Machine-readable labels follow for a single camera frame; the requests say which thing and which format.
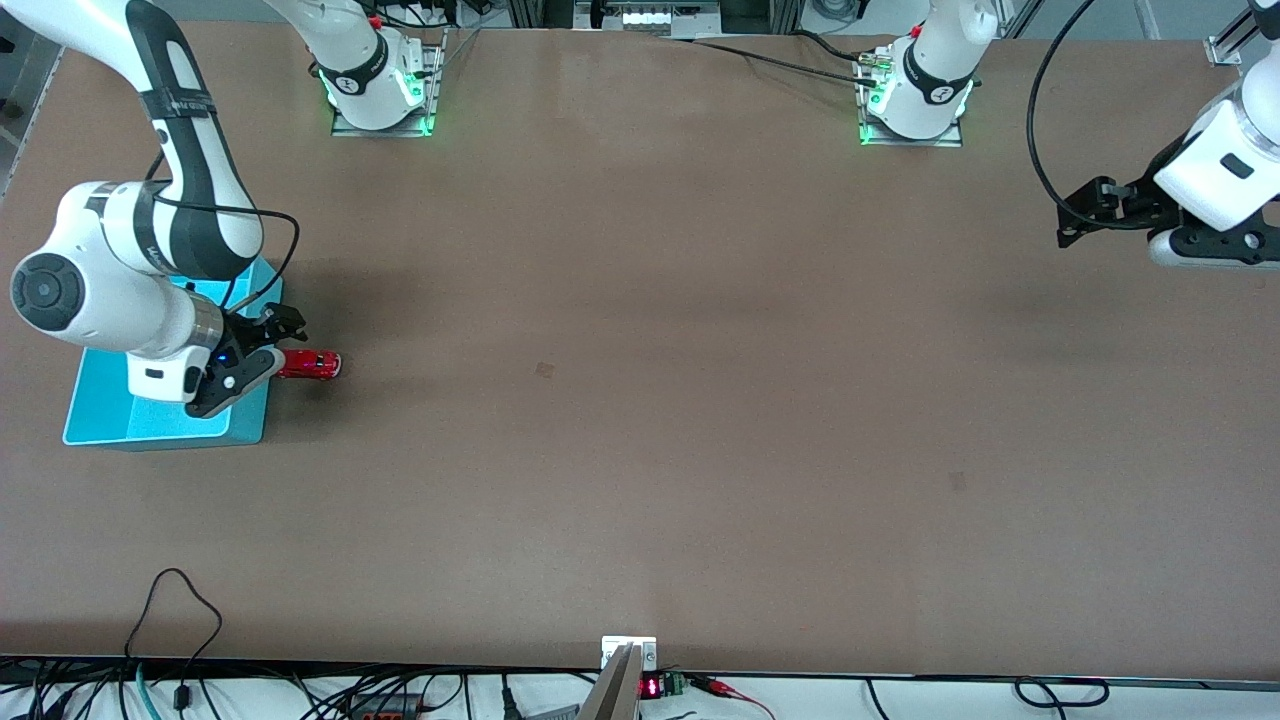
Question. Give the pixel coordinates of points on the blue plastic box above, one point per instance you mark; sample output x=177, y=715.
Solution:
x=100, y=410

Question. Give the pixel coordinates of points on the black and orange power strip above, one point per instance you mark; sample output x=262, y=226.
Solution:
x=385, y=705

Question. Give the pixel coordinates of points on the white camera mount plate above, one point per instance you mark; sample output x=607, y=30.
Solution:
x=612, y=650

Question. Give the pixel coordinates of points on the grey camera post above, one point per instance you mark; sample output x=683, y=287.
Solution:
x=615, y=695

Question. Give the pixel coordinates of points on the aluminium corner bracket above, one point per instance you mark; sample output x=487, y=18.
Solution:
x=1225, y=50

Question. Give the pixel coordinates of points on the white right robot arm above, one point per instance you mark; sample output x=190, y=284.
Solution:
x=100, y=300

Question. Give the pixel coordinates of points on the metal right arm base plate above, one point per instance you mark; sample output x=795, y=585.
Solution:
x=345, y=128

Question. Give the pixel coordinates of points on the red LED display module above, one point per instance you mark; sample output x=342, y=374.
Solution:
x=652, y=687

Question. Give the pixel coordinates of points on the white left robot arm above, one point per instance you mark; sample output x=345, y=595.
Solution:
x=935, y=90

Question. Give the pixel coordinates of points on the red beetle toy car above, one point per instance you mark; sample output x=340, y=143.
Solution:
x=312, y=364

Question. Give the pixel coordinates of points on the metal rack with lit panel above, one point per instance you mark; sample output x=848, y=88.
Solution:
x=650, y=17

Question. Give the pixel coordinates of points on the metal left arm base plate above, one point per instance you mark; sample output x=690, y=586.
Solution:
x=950, y=140

